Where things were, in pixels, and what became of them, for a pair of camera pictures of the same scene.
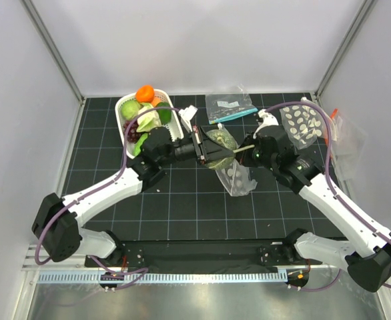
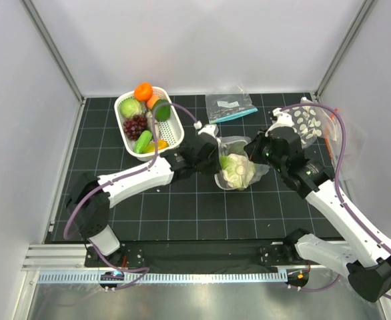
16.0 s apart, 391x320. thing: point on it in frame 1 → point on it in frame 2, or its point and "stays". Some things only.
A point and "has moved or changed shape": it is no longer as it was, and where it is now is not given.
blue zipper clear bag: (224, 107) stays
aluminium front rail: (161, 278) stays
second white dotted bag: (303, 124) stays
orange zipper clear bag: (347, 145) stays
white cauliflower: (147, 119) → (237, 170)
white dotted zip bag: (238, 180) has moved or changed shape
